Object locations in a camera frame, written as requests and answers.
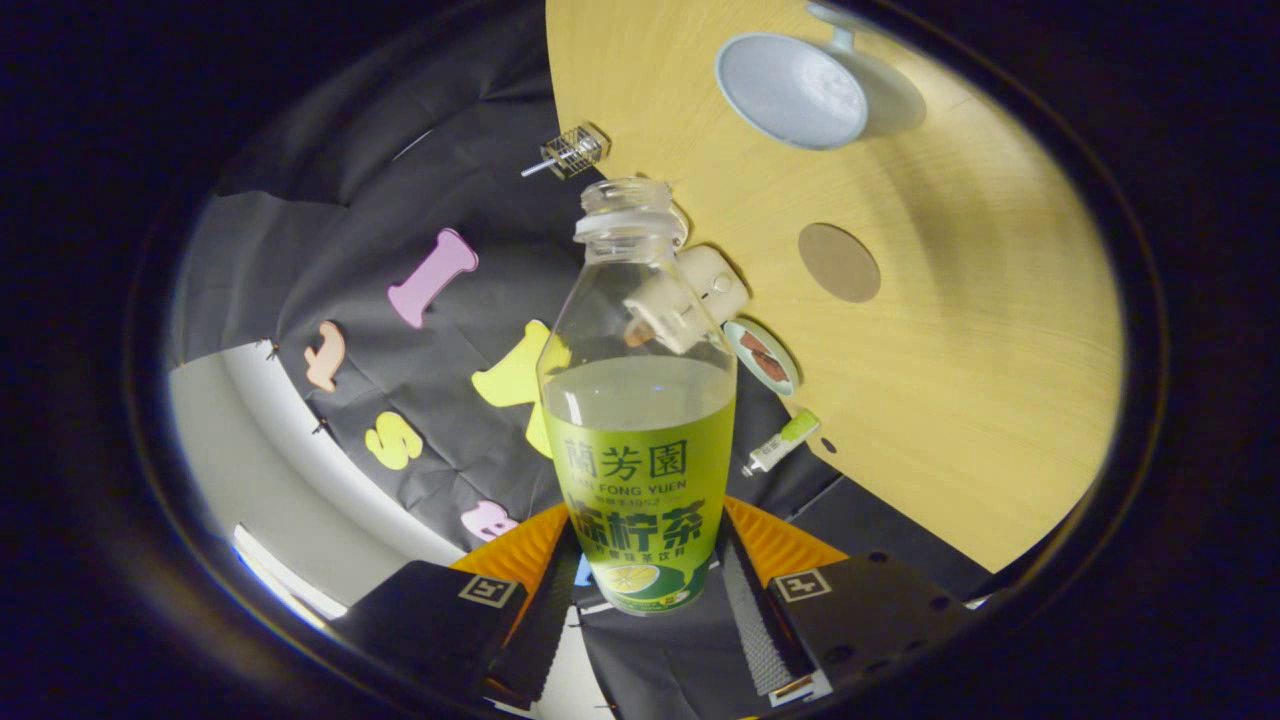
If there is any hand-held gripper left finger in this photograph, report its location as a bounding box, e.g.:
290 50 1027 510
330 503 583 706

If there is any white toaster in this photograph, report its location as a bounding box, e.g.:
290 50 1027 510
625 245 751 354

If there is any wooden table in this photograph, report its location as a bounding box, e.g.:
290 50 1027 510
545 0 1126 574

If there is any round brown coaster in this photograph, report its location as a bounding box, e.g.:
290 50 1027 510
798 222 882 304

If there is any pale round plate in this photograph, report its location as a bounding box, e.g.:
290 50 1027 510
723 319 801 397

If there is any green label juice bottle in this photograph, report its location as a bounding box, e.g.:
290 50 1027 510
537 178 739 616

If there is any light blue cup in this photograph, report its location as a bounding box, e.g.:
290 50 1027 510
715 2 927 152

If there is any wire utensil holder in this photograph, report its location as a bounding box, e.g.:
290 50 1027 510
540 123 611 181

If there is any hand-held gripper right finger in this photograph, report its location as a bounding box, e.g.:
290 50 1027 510
718 497 976 706

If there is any small white green bottle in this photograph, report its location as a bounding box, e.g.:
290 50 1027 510
741 408 822 477

